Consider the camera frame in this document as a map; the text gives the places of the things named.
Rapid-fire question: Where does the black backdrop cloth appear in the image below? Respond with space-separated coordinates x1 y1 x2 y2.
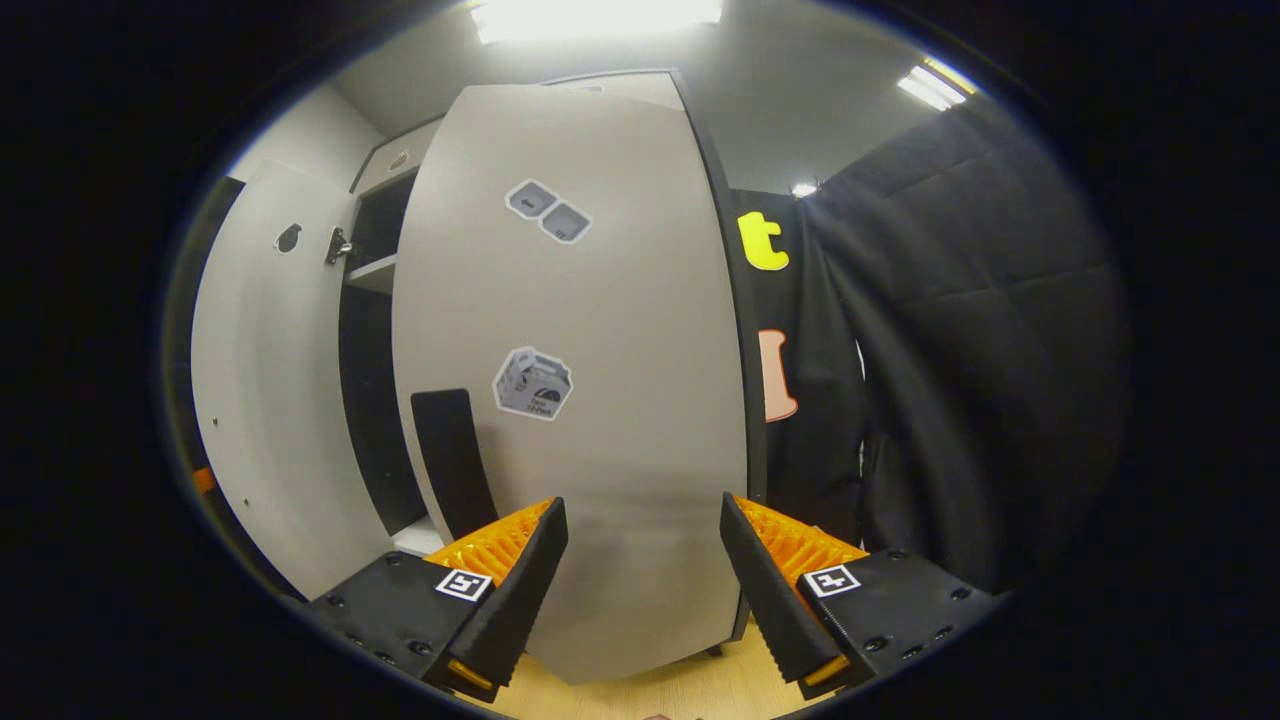
730 95 1128 598

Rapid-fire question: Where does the white and grey shoe cabinet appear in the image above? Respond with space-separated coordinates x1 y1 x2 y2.
338 68 769 657

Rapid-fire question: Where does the black door handle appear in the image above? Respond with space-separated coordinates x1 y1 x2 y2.
410 388 499 542

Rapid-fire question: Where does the white shoe cabinet door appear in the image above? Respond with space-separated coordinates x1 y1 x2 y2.
392 70 751 686
190 160 401 601

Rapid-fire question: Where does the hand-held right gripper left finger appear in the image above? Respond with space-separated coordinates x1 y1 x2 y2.
305 497 568 701

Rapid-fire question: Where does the ceiling light strip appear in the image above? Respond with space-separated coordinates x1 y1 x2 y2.
897 57 977 111

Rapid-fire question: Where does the large ceiling light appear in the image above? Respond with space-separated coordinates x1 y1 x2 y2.
470 0 723 46

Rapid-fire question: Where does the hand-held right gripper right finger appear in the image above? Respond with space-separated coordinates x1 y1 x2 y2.
720 492 1001 701

